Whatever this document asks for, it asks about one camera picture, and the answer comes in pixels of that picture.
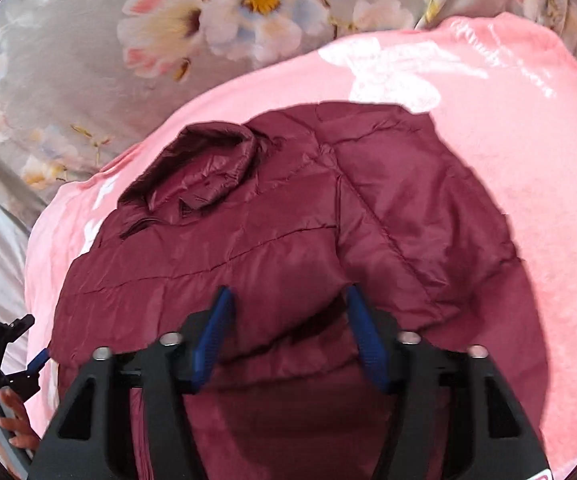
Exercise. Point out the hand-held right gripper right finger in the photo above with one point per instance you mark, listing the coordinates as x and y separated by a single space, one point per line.
368 345

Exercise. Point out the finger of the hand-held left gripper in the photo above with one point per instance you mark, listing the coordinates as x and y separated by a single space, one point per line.
31 372

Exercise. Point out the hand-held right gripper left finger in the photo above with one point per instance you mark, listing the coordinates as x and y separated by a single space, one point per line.
212 340

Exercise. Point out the maroon puffer jacket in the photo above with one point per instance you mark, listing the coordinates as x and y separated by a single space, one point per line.
278 210

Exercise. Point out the person's left hand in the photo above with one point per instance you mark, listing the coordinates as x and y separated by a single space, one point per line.
16 422

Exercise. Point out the pink blanket with white print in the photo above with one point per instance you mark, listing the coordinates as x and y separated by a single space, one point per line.
518 160

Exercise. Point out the grey floral bedsheet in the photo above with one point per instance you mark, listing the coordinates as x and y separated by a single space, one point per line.
93 85

